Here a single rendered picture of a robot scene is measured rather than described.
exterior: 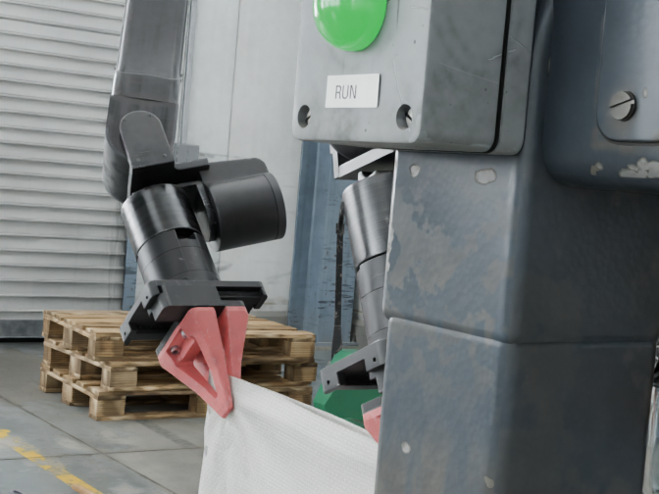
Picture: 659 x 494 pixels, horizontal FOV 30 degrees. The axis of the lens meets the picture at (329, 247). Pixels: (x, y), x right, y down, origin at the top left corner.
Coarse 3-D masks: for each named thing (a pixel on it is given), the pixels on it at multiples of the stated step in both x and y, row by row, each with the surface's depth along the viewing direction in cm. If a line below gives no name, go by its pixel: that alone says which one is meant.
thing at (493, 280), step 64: (576, 0) 40; (640, 0) 38; (576, 64) 40; (640, 64) 37; (576, 128) 40; (640, 128) 37; (448, 192) 44; (512, 192) 41; (576, 192) 42; (640, 192) 42; (448, 256) 44; (512, 256) 41; (576, 256) 43; (640, 256) 44; (448, 320) 44; (512, 320) 41; (576, 320) 43; (640, 320) 45; (384, 384) 47; (448, 384) 44; (512, 384) 42; (576, 384) 43; (640, 384) 45; (384, 448) 46; (448, 448) 43; (512, 448) 42; (576, 448) 44; (640, 448) 45
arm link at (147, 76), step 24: (144, 0) 110; (168, 0) 110; (144, 24) 108; (168, 24) 109; (120, 48) 108; (144, 48) 107; (168, 48) 107; (120, 72) 104; (144, 72) 104; (168, 72) 105; (120, 96) 102; (144, 96) 103; (168, 96) 103; (120, 120) 101; (168, 120) 102; (120, 144) 100; (120, 168) 101; (120, 192) 104
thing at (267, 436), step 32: (256, 416) 87; (288, 416) 83; (320, 416) 81; (224, 448) 91; (256, 448) 87; (288, 448) 82; (320, 448) 78; (352, 448) 75; (224, 480) 91; (256, 480) 87; (288, 480) 82; (320, 480) 78; (352, 480) 75
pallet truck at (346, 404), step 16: (336, 224) 620; (336, 240) 622; (336, 256) 623; (336, 272) 623; (336, 288) 623; (336, 304) 624; (336, 320) 624; (336, 336) 623; (336, 352) 622; (352, 352) 618; (320, 400) 600; (336, 400) 600; (352, 400) 605; (368, 400) 610; (352, 416) 603
